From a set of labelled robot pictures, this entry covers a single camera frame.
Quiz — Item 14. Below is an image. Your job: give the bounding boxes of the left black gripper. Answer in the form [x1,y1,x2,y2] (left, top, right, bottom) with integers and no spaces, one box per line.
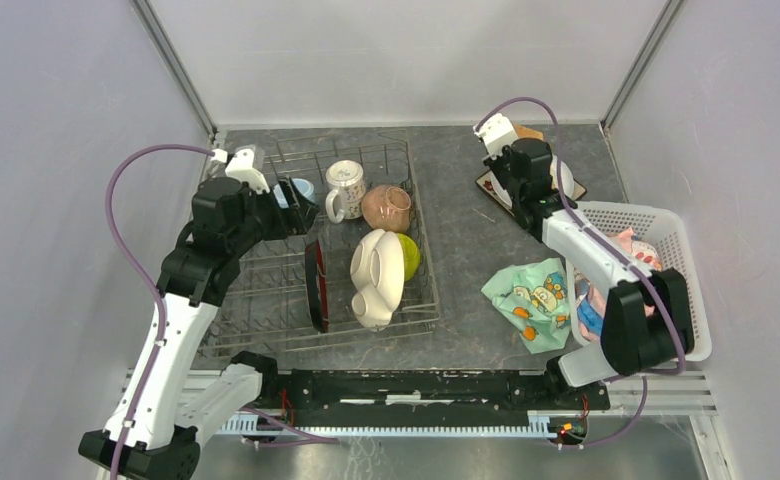
[228,174,321,256]

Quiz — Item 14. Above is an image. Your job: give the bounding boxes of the light blue mug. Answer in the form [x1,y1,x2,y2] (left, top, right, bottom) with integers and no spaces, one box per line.
[271,177,317,210]

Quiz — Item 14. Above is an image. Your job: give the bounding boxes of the red-rimmed beige plate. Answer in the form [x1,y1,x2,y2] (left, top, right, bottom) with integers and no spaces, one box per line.
[304,240,329,334]

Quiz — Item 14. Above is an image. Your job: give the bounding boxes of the white floral mug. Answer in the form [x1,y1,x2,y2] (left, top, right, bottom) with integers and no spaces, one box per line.
[325,160,367,224]

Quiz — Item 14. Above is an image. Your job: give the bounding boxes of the beige brown-rimmed bowl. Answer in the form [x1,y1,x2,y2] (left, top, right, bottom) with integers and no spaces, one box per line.
[361,185,413,233]

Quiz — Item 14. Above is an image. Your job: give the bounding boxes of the cream divided plate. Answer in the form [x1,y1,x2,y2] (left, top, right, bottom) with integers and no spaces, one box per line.
[349,229,405,331]

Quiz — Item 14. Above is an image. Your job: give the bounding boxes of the lime green bowl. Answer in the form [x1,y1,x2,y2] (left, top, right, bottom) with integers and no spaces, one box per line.
[396,233,421,282]

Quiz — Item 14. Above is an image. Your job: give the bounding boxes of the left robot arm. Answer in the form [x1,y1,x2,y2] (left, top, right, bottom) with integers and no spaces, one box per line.
[78,177,320,479]

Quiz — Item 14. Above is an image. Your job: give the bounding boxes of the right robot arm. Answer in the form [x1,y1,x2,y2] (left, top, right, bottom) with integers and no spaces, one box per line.
[484,138,694,408]

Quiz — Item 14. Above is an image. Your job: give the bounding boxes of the plain white plate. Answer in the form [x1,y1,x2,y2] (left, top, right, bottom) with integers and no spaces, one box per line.
[490,155,585,210]

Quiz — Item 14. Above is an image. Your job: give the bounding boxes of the square floral plate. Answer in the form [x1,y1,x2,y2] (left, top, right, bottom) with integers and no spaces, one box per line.
[476,167,587,216]

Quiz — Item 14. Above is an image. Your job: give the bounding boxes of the pink patterned cloth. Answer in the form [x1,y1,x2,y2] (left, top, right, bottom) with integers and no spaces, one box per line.
[575,227,666,333]

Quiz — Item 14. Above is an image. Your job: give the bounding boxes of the green cartoon cloth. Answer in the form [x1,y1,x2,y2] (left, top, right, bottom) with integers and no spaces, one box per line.
[481,258,570,354]

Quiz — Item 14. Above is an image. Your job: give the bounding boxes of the white plastic basket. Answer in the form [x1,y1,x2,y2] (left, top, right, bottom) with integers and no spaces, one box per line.
[578,201,712,362]

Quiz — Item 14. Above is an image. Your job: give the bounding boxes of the blue cloth in basket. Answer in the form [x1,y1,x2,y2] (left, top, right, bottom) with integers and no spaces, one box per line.
[575,276,606,341]

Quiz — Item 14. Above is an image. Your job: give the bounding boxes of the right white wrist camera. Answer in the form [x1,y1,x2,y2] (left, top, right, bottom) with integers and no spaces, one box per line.
[474,113,519,158]

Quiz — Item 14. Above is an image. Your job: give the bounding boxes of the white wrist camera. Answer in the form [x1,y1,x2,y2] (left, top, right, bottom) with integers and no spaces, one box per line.
[211,144,270,194]
[474,113,519,158]

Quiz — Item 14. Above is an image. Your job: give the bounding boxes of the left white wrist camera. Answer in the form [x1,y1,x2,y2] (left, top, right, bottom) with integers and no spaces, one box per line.
[211,144,270,194]

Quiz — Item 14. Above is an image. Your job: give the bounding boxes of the grey wire dish rack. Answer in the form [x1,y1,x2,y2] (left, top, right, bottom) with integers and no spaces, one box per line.
[195,129,440,366]

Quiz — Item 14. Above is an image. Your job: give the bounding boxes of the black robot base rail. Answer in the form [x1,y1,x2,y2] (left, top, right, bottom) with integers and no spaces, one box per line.
[223,351,611,448]

